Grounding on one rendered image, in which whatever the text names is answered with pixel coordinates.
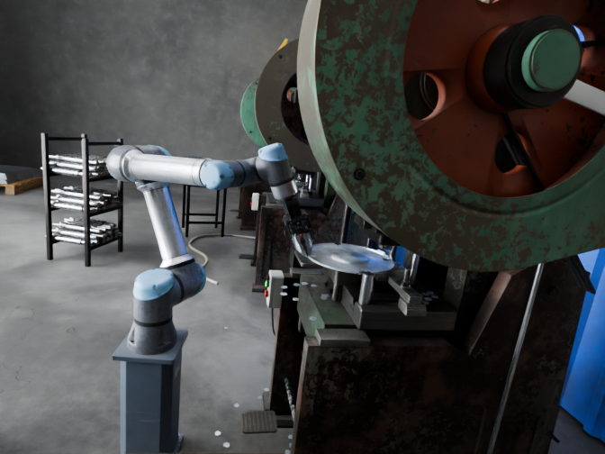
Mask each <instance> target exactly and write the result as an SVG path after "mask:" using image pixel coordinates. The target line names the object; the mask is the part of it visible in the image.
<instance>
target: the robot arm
mask: <svg viewBox="0 0 605 454"><path fill-rule="evenodd" d="M258 154H259V155H258V157H255V158H251V159H244V160H213V159H191V158H181V157H172V156H171V155H170V153H169V152H168V151H167V150H165V149H164V148H162V147H159V146H154V145H147V146H139V145H122V146H119V147H117V148H115V149H113V150H112V151H111V152H110V153H109V155H108V157H107V160H106V166H107V169H108V171H109V173H110V174H111V175H112V176H113V177H114V178H116V179H118V180H120V181H123V182H135V184H136V187H137V189H138V190H140V191H141V192H142V193H143V194H144V197H145V200H146V204H147V207H148V210H149V215H150V219H151V221H152V225H153V228H154V231H155V234H156V237H157V241H158V246H159V249H160V252H161V256H162V259H163V262H162V264H161V265H160V268H159V269H155V270H148V271H145V272H143V273H141V274H140V275H138V276H137V278H136V279H135V282H134V288H133V294H134V315H133V316H134V318H133V325H132V326H131V331H130V333H129V336H128V348H129V350H131V351H132V352H134V353H137V354H140V355H156V354H160V353H163V352H166V351H168V350H171V349H173V348H174V347H175V346H176V343H177V332H176V327H175V325H174V323H173V306H175V305H177V304H180V303H182V302H184V301H185V300H186V299H188V298H191V297H194V296H195V295H197V294H198V293H200V292H201V291H202V290H203V288H204V286H205V283H206V273H205V270H204V268H203V266H200V264H199V263H198V262H195V260H194V257H193V256H192V255H190V254H189V253H188V252H187V248H186V245H185V240H184V236H183V233H182V230H181V227H180V223H179V221H178V217H177V214H176V208H175V206H174V202H173V199H172V195H171V193H170V189H169V186H170V184H171V183H177V184H185V185H193V186H206V187H207V188H209V189H212V190H222V189H225V188H230V187H244V186H248V185H253V184H256V183H260V182H264V181H267V180H268V182H269V185H270V187H271V190H272V192H273V195H274V198H275V199H276V201H277V204H283V205H284V213H285V215H284V218H283V220H282V222H283V223H284V227H283V229H284V235H285V237H286V239H288V240H289V241H290V242H291V243H292V244H293V246H294V247H295V248H296V249H297V250H298V251H299V252H300V253H301V254H302V255H304V257H306V258H308V256H309V257H310V255H311V252H312V248H313V246H312V232H313V227H312V223H311V220H310V217H309V215H308V214H307V213H306V212H305V211H304V210H302V209H301V210H300V205H299V202H298V200H297V199H298V198H299V197H300V195H299V192H298V187H297V185H296V184H298V181H297V180H295V179H294V176H293V171H292V169H291V166H290V163H289V160H288V156H287V155H286V153H285V150H284V146H283V145H282V144H281V143H275V144H271V145H268V146H265V147H264V148H262V149H260V150H259V151H258ZM299 234H301V235H302V237H303V238H304V245H305V248H306V250H305V249H304V248H303V245H302V244H301V242H300V240H301V238H300V235H299Z"/></svg>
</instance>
